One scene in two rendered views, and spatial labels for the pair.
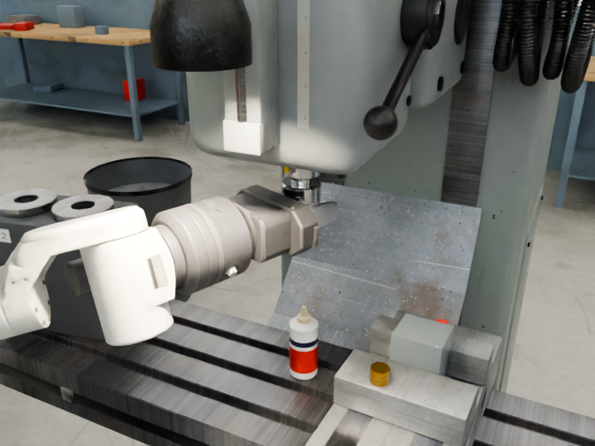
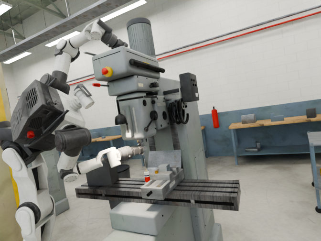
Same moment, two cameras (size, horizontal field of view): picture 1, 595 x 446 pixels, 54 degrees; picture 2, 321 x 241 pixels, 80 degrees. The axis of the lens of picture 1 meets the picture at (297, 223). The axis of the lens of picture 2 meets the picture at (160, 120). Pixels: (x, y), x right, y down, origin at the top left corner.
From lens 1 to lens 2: 0.75 m
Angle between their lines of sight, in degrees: 21
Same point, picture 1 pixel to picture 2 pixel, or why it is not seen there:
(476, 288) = (185, 167)
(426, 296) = not seen: hidden behind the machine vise
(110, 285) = (111, 157)
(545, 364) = not seen: hidden behind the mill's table
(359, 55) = (143, 121)
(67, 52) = (94, 145)
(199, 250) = (123, 152)
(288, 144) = (135, 135)
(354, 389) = (152, 175)
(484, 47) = not seen: hidden behind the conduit
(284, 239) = (137, 151)
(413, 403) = (161, 174)
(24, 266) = (99, 156)
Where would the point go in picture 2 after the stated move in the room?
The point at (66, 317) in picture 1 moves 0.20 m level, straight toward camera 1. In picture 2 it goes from (102, 181) to (106, 189)
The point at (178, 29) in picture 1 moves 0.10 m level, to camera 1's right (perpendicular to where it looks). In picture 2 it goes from (117, 120) to (134, 117)
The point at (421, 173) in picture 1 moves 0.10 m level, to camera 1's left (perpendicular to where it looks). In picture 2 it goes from (169, 145) to (158, 147)
